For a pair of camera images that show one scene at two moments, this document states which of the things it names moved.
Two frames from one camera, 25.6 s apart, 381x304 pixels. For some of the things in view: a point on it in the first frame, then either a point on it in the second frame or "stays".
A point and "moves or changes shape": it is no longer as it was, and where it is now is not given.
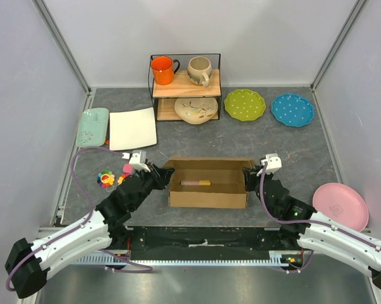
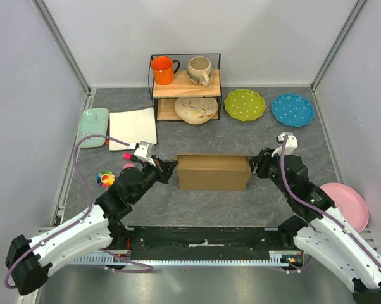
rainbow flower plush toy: x=106 y=178 stays
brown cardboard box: x=208 y=182 moves or changes shape
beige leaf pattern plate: x=195 y=110 stays
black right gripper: x=250 y=177 to x=259 y=162
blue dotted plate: x=293 y=109 stays
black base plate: x=202 y=243 stays
